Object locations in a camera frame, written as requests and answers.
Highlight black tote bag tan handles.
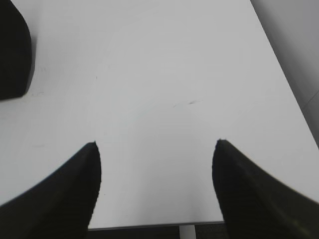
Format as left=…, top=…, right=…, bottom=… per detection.
left=0, top=0, right=32, bottom=100

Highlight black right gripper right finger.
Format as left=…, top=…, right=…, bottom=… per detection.
left=212, top=139, right=319, bottom=239

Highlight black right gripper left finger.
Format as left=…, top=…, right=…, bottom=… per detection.
left=0, top=142, right=102, bottom=239

